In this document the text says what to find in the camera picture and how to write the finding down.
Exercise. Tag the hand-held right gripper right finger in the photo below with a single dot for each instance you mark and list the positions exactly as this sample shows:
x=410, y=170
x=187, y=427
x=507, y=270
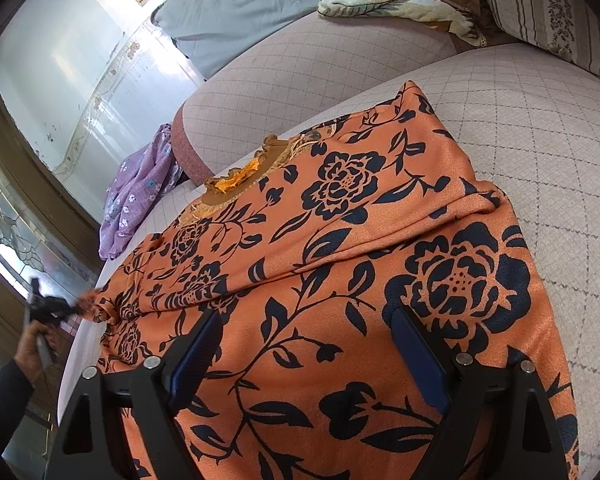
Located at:
x=422, y=360

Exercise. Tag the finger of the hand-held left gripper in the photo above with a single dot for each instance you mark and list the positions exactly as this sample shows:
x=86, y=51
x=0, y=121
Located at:
x=75, y=308

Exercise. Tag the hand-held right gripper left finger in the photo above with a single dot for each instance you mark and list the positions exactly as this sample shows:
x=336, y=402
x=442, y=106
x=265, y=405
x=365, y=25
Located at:
x=195, y=360

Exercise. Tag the orange floral garment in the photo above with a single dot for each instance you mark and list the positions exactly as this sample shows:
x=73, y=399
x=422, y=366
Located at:
x=330, y=270

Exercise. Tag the person's left forearm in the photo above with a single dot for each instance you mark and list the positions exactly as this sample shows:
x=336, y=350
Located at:
x=2, y=410

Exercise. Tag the person's left hand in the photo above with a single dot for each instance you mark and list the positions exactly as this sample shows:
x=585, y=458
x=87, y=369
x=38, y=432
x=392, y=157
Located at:
x=27, y=355

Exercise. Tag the wooden stained glass door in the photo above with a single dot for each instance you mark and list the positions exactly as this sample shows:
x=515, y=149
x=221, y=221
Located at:
x=25, y=220

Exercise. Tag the purple floral cloth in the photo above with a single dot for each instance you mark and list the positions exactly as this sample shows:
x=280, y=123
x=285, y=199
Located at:
x=135, y=195

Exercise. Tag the pink quilted sofa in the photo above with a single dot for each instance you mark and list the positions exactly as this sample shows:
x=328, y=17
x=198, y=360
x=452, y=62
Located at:
x=555, y=160

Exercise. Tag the grey-blue pillow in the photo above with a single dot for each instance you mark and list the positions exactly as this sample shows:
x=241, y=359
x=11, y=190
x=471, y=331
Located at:
x=240, y=10

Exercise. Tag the striped embroidered pillow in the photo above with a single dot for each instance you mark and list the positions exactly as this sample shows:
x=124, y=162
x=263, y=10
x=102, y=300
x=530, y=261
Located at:
x=550, y=10

